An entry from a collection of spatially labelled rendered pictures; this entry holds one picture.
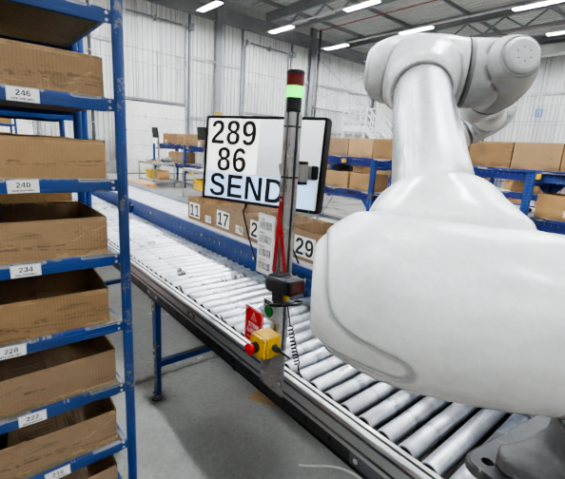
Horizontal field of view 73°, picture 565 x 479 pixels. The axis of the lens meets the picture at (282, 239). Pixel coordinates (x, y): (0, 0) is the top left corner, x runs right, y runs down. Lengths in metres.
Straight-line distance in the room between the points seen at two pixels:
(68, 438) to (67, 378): 0.19
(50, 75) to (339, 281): 0.91
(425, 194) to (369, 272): 0.11
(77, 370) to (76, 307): 0.19
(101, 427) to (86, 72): 1.00
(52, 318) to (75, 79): 0.61
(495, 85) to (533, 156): 5.29
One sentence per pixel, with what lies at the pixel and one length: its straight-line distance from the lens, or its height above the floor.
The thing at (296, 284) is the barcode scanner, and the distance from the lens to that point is 1.08.
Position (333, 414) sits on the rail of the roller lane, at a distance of 1.18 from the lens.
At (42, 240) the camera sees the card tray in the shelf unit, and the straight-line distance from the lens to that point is 1.12.
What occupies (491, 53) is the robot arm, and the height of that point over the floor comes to 1.64.
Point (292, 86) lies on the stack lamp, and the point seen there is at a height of 1.62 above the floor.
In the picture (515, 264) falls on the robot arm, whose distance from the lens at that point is 0.33.
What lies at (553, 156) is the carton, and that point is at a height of 1.57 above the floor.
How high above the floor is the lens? 1.45
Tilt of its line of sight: 13 degrees down
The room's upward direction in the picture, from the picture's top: 4 degrees clockwise
